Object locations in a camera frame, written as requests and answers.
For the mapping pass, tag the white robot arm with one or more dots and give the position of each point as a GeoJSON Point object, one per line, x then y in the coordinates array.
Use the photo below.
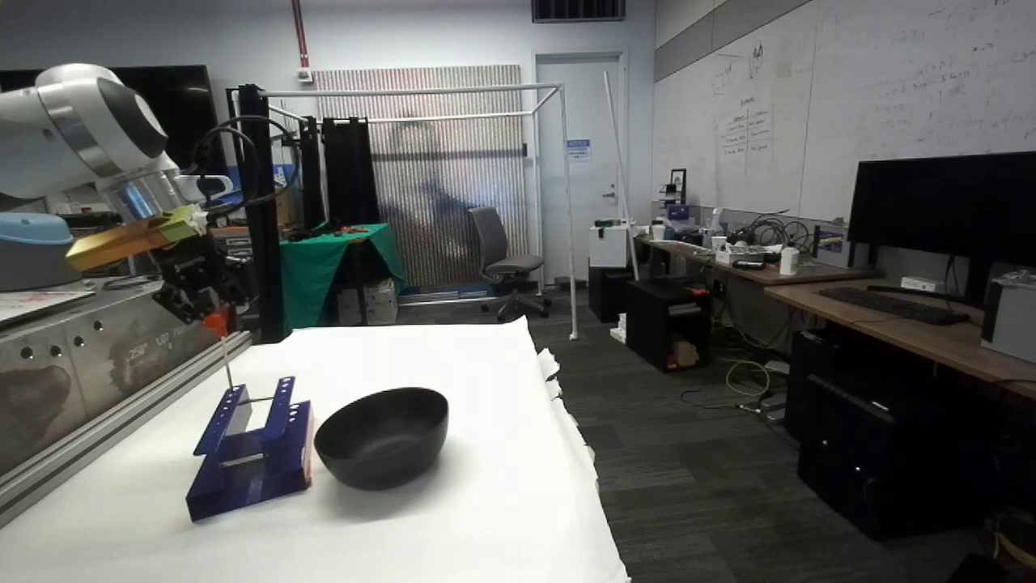
{"type": "Point", "coordinates": [83, 129]}

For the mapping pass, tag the black bowl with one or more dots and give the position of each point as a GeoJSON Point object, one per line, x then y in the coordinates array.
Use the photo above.
{"type": "Point", "coordinates": [385, 438]}

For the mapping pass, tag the blue and orange tool rack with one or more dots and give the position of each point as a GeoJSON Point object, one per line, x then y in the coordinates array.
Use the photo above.
{"type": "Point", "coordinates": [249, 465]}

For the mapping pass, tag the grey office chair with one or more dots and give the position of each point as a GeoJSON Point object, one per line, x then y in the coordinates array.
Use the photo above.
{"type": "Point", "coordinates": [506, 274]}

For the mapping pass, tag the white paper sheet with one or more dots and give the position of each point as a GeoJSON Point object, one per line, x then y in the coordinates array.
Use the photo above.
{"type": "Point", "coordinates": [509, 499]}

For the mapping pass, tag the white door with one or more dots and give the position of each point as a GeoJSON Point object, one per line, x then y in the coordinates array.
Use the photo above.
{"type": "Point", "coordinates": [579, 155]}

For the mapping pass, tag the green cloth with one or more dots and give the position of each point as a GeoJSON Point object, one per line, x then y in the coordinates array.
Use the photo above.
{"type": "Point", "coordinates": [317, 264]}

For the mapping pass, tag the black computer tower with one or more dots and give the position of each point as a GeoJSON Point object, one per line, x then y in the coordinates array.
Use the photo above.
{"type": "Point", "coordinates": [894, 460]}

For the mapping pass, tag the black keyboard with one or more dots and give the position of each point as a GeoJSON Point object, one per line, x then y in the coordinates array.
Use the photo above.
{"type": "Point", "coordinates": [894, 306]}

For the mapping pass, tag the wooden desk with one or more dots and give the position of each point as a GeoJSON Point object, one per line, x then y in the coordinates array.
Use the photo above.
{"type": "Point", "coordinates": [950, 344]}

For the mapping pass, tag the left black monitor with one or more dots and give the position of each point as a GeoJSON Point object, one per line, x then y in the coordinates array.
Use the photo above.
{"type": "Point", "coordinates": [959, 206]}

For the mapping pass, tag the grey desktop box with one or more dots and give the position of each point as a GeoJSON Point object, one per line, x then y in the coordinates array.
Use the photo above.
{"type": "Point", "coordinates": [1012, 315]}

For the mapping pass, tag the black vertical post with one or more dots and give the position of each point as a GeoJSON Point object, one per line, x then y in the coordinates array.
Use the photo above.
{"type": "Point", "coordinates": [259, 211]}

